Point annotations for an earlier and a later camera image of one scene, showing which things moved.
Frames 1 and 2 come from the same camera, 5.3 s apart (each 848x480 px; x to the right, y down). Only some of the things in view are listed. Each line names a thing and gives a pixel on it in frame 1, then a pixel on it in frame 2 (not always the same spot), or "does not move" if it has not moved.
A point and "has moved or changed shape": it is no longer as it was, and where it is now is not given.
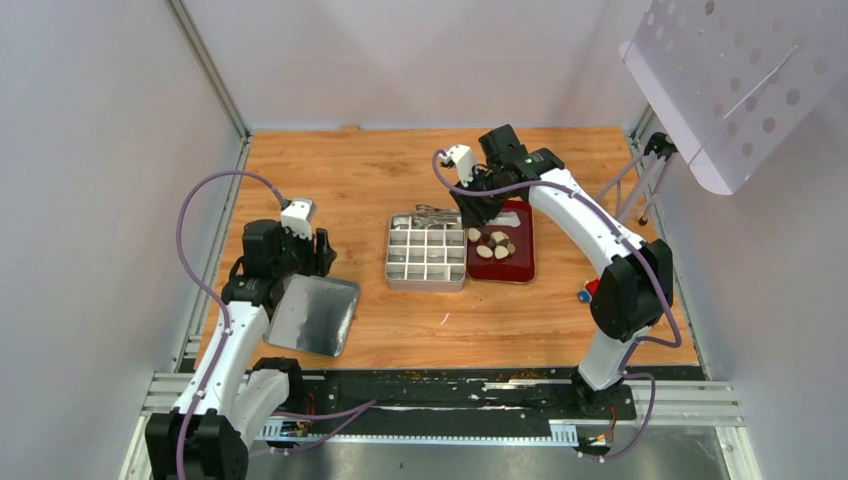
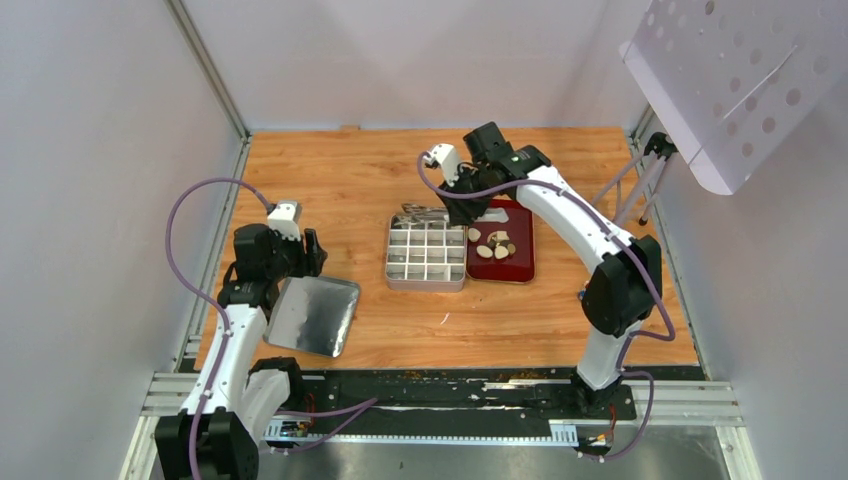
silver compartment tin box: x=428 y=259 does not move
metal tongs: x=428 y=216 has moved or changed shape
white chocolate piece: x=501 y=252 does not move
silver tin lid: x=313 y=314 does not move
